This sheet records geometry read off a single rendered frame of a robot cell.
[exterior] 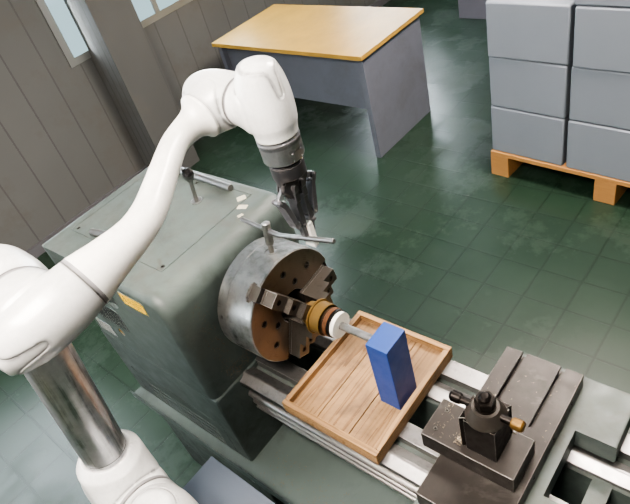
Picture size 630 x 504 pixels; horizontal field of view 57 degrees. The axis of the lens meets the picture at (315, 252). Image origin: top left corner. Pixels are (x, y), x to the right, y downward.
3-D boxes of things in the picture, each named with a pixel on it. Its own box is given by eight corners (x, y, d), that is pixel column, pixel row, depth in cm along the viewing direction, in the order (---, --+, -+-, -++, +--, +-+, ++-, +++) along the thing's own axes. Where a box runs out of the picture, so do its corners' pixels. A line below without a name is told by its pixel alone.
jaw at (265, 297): (275, 308, 152) (246, 301, 142) (282, 290, 152) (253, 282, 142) (307, 323, 145) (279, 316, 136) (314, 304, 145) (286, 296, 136)
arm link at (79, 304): (73, 269, 88) (36, 243, 96) (-25, 361, 81) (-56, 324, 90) (122, 318, 97) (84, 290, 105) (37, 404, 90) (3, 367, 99)
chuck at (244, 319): (240, 372, 157) (213, 278, 140) (314, 307, 176) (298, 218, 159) (264, 385, 152) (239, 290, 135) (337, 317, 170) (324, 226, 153)
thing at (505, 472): (423, 445, 126) (420, 432, 123) (445, 410, 132) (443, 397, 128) (514, 493, 114) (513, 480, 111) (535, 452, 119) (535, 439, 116)
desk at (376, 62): (297, 88, 511) (273, 4, 464) (435, 108, 428) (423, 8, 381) (242, 130, 476) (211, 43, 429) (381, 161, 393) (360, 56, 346)
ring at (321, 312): (293, 312, 144) (321, 324, 139) (316, 287, 149) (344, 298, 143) (302, 336, 150) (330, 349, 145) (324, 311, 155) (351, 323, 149)
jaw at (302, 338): (292, 309, 157) (291, 347, 162) (279, 315, 154) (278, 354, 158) (323, 322, 151) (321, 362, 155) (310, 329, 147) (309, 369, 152)
